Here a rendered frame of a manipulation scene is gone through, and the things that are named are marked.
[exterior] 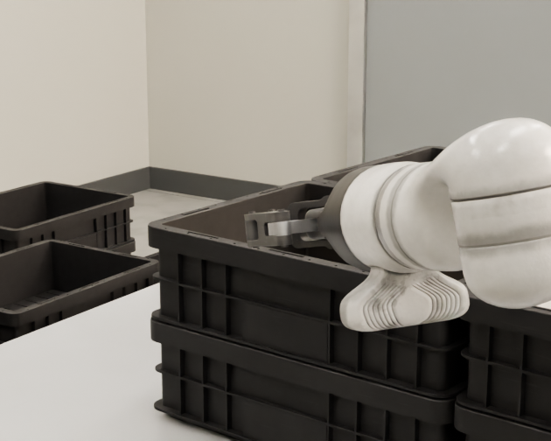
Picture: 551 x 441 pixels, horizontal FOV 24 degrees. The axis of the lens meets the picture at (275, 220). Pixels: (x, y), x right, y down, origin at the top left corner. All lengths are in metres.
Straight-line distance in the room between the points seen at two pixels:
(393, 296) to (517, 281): 0.18
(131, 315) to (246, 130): 3.62
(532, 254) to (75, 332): 1.16
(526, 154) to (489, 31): 4.09
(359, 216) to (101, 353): 0.90
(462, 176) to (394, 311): 0.18
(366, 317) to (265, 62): 4.49
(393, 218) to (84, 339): 1.00
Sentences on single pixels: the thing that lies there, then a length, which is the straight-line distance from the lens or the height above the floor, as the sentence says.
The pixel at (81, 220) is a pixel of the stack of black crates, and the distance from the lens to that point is 2.90.
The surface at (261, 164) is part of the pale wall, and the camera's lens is 5.40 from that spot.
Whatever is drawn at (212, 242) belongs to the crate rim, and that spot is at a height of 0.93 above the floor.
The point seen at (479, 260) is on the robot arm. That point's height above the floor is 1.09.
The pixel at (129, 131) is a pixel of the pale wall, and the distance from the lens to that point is 5.65.
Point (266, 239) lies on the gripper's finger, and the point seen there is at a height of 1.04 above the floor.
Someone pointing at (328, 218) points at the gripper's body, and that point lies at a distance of 0.89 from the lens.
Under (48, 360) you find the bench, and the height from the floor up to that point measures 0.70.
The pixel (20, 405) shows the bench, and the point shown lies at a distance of 1.55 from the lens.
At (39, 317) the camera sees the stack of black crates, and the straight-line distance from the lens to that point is 2.26.
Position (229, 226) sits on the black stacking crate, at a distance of 1.51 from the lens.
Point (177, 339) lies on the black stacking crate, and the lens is 1.42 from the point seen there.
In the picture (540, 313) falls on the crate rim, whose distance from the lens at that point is 1.14.
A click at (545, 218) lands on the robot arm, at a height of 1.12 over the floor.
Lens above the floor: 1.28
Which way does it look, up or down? 14 degrees down
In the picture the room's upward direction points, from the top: straight up
